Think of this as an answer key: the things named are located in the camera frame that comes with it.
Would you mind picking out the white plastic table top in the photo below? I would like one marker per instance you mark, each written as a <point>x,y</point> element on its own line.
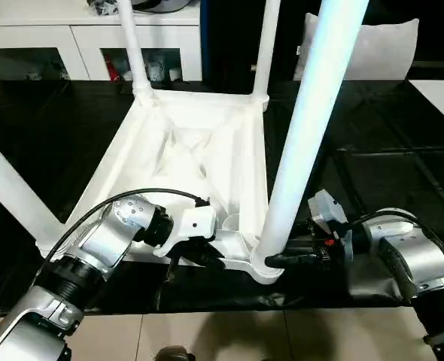
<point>184,150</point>

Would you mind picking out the white plastic table leg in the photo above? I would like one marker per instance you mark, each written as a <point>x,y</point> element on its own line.
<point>312,120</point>
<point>134,53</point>
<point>15,188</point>
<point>265,53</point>

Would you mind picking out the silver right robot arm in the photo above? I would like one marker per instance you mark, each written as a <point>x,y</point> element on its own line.
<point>410,259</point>

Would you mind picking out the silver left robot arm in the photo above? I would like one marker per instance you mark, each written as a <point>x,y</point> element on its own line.
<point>94,248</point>

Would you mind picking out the black work mat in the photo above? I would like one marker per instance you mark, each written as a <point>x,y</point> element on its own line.
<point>387,165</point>

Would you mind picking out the black cabinet with gold label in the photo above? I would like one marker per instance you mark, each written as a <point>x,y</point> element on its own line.
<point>233,37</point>

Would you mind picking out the white cabinet with glass doors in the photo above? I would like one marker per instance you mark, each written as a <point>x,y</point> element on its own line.
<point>71,37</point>

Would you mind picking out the dark grey helmet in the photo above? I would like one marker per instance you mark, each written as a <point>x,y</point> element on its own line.
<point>162,4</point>

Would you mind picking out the dark clutter pile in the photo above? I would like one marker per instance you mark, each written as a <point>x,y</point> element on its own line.
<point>101,6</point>

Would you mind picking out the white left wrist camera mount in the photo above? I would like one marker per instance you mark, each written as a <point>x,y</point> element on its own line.
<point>192,224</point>

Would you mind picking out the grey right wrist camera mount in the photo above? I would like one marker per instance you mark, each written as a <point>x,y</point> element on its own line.
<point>327,210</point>

